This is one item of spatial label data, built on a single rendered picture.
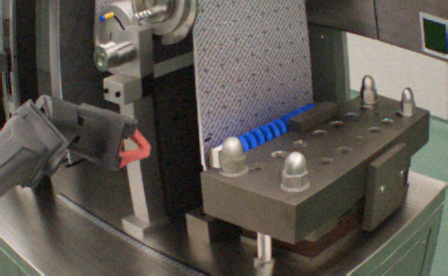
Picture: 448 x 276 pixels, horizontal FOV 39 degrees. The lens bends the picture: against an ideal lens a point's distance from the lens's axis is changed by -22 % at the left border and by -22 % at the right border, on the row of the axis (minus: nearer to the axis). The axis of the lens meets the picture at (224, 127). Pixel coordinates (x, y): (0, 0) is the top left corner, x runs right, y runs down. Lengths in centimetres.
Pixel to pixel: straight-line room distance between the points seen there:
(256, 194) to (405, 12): 41
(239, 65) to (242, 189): 19
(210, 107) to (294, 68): 18
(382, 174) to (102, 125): 40
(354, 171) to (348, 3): 34
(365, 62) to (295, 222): 328
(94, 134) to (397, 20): 54
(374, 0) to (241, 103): 30
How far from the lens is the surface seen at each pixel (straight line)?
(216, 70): 105
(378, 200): 106
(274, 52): 113
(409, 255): 119
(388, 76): 409
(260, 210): 96
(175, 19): 101
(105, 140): 91
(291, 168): 94
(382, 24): 119
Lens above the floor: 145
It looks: 21 degrees down
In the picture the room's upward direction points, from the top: 4 degrees counter-clockwise
